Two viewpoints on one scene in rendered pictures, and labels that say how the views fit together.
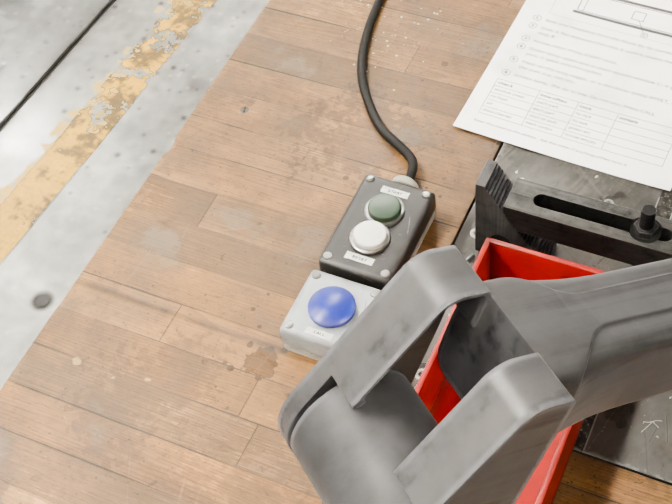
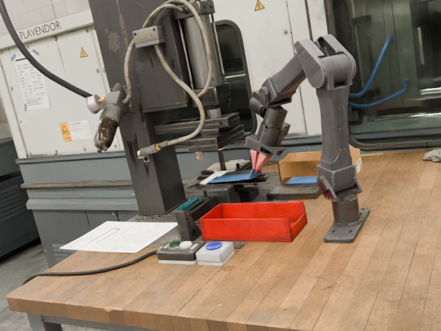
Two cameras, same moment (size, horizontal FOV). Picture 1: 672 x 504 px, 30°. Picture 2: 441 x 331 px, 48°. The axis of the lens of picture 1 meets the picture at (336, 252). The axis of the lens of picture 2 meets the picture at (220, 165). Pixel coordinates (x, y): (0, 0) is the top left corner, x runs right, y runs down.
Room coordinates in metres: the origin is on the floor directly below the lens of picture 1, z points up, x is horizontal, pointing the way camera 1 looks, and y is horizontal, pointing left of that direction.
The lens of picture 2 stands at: (0.56, 1.11, 1.37)
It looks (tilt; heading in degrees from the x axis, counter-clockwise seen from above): 13 degrees down; 269
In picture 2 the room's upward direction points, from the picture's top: 11 degrees counter-clockwise
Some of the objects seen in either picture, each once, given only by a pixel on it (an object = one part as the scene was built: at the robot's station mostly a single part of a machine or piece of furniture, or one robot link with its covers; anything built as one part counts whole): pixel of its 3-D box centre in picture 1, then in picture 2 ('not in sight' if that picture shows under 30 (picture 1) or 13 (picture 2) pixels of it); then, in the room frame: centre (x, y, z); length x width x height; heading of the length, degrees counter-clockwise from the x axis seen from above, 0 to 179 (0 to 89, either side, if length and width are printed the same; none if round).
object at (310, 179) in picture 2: not in sight; (311, 175); (0.26, -0.40, 0.93); 0.15 x 0.07 x 0.03; 148
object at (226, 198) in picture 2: not in sight; (230, 194); (0.53, -0.37, 0.94); 0.20 x 0.10 x 0.07; 59
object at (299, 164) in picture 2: not in sight; (319, 165); (0.21, -0.51, 0.93); 0.25 x 0.13 x 0.08; 149
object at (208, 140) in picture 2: not in sight; (189, 106); (0.60, -0.39, 1.22); 0.26 x 0.18 x 0.30; 149
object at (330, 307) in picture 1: (332, 310); (214, 247); (0.60, 0.01, 0.93); 0.04 x 0.04 x 0.02
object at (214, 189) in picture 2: not in sight; (228, 181); (0.53, -0.37, 0.98); 0.20 x 0.10 x 0.01; 59
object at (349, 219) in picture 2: not in sight; (346, 211); (0.27, -0.02, 0.94); 0.20 x 0.07 x 0.08; 59
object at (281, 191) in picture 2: not in sight; (300, 187); (0.31, -0.38, 0.91); 0.17 x 0.16 x 0.02; 59
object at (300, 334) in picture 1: (335, 328); (216, 258); (0.60, 0.01, 0.90); 0.07 x 0.07 x 0.06; 59
